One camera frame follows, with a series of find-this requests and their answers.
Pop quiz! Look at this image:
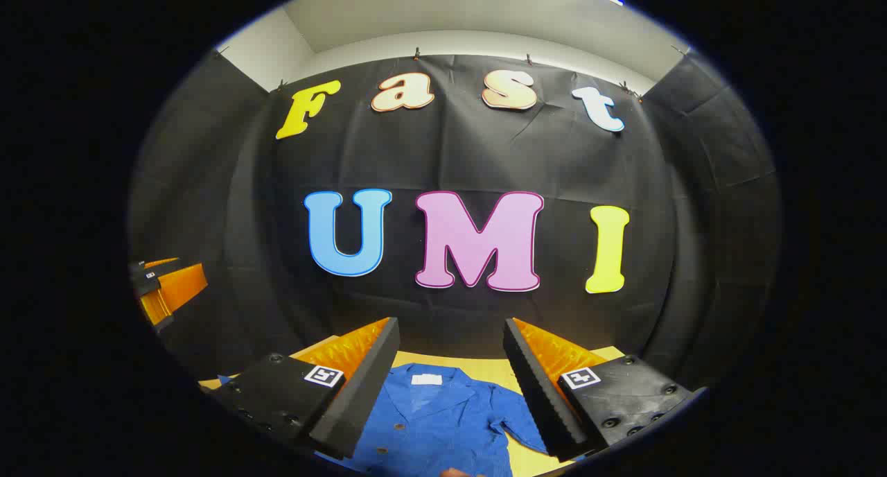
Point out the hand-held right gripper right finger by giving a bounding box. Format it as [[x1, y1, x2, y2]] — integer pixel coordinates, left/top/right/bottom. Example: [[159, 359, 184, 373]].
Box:
[[503, 316, 709, 462]]

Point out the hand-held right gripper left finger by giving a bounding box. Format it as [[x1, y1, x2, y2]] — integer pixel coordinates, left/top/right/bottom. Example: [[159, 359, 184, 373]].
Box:
[[205, 316, 401, 461]]

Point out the blue corduroy jacket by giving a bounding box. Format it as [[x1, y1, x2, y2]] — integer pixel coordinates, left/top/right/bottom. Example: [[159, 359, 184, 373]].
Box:
[[218, 363, 555, 477]]

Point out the black backdrop cloth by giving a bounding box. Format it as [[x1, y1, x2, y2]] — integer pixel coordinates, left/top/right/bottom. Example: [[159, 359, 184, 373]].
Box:
[[128, 47, 784, 394]]

